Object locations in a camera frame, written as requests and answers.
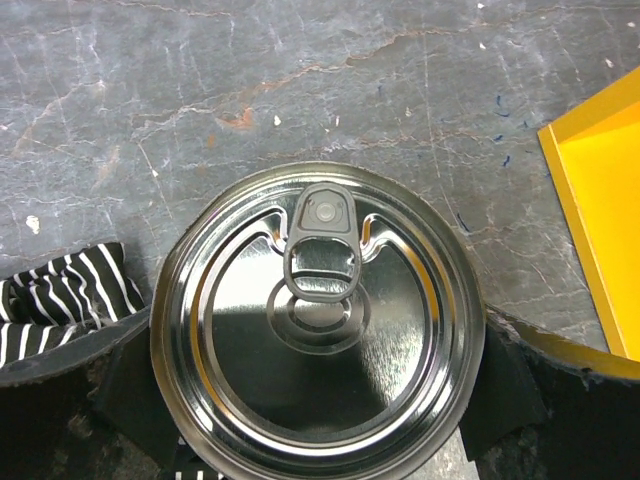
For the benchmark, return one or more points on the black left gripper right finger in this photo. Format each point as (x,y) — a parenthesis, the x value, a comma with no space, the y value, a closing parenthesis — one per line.
(544,407)

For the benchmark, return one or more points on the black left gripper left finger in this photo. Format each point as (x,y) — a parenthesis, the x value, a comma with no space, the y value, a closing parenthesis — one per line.
(90,409)

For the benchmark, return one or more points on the black white striped cloth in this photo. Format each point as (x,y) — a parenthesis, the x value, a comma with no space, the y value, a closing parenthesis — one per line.
(71,296)

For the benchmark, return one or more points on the yellow cabinet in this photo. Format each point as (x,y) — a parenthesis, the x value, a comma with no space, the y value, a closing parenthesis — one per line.
(592,153)

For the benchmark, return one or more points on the blue tin can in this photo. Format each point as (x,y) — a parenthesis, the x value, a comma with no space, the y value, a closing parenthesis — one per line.
(317,321)

